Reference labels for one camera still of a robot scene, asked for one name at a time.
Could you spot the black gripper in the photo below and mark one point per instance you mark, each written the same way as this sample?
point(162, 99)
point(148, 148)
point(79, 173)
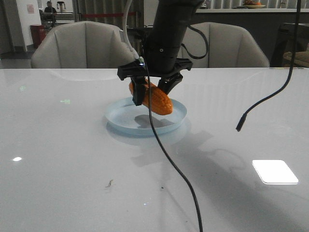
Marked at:
point(159, 61)

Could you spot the orange plastic corn cob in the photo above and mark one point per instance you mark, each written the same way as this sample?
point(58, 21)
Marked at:
point(161, 104)

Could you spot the light blue round plate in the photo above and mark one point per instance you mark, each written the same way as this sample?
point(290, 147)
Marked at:
point(126, 117)

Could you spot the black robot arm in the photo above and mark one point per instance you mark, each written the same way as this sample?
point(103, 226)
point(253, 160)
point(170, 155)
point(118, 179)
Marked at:
point(170, 24)

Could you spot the left grey upholstered chair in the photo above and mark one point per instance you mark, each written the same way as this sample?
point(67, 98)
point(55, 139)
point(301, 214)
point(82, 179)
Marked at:
point(82, 45)

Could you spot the grey upholstered chair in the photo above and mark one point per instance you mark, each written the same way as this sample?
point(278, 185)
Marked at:
point(82, 45)
point(229, 47)

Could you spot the red barrier belt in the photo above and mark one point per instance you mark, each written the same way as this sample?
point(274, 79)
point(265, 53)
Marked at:
point(102, 15)

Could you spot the right grey upholstered chair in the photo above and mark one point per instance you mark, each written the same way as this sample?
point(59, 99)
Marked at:
point(229, 47)

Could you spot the grey counter with white top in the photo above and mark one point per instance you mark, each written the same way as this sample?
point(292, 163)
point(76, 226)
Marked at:
point(271, 28)

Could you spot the fruit bowl on counter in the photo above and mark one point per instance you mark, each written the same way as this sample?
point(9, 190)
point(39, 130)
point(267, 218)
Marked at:
point(251, 4)

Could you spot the red trash bin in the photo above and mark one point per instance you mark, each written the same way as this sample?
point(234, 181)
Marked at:
point(38, 34)

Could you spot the seated person in background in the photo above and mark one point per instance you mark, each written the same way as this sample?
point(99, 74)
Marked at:
point(49, 9)

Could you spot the dark wooden armchair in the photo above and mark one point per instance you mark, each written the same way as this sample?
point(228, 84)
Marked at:
point(293, 43)

